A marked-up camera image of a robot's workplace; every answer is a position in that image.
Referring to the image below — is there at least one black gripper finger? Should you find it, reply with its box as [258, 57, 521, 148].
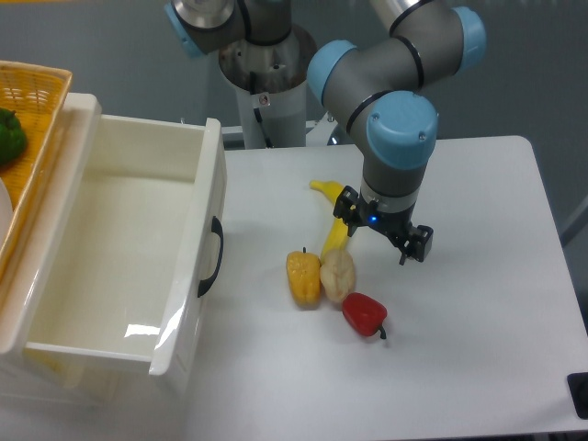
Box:
[396, 225, 434, 265]
[334, 186, 361, 236]

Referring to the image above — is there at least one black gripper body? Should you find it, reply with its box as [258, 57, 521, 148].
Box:
[353, 187, 416, 240]

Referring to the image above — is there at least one pale round bread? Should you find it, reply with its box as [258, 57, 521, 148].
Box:
[320, 249, 356, 304]

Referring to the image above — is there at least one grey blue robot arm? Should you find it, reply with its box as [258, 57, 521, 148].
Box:
[164, 1, 487, 262]

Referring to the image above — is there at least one yellow banana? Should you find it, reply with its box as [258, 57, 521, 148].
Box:
[309, 180, 349, 262]

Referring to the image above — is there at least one yellow bell pepper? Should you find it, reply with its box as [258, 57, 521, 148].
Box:
[286, 247, 321, 309]

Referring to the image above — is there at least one red bell pepper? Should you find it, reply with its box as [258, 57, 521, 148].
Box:
[342, 292, 388, 340]

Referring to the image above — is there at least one black corner object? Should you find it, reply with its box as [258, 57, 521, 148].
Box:
[567, 372, 588, 420]

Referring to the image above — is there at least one white open drawer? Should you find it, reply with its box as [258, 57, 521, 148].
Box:
[26, 116, 226, 379]

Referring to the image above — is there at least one yellow woven basket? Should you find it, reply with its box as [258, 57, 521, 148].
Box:
[1, 61, 73, 274]

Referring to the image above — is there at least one green bell pepper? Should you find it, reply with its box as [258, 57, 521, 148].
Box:
[1, 107, 28, 165]

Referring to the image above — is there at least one black drawer handle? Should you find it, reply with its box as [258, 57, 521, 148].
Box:
[197, 216, 225, 299]

